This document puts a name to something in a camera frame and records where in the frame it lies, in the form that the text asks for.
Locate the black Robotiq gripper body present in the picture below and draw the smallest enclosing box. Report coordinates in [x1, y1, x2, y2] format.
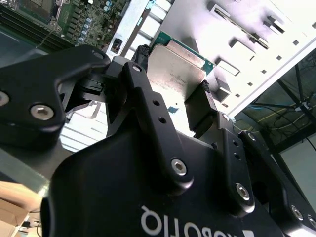
[40, 120, 284, 237]

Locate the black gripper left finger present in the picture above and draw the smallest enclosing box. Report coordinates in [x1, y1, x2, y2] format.
[0, 44, 195, 196]

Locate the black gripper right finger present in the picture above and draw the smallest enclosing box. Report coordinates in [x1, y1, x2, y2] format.
[184, 80, 316, 235]

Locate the silver green CPU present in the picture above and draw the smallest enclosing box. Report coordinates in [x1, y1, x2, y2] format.
[147, 31, 216, 114]

